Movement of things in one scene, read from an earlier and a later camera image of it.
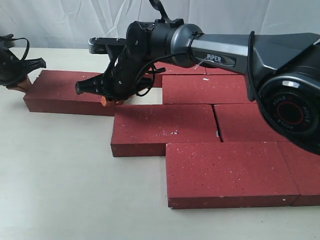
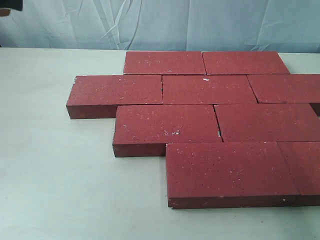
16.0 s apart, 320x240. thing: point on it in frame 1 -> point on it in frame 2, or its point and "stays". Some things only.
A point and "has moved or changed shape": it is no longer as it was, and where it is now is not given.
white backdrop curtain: (39, 24) stays
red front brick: (144, 130) stays
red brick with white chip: (205, 89) stays
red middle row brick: (245, 122) stays
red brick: (55, 92) has moved or changed shape
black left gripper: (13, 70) -> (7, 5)
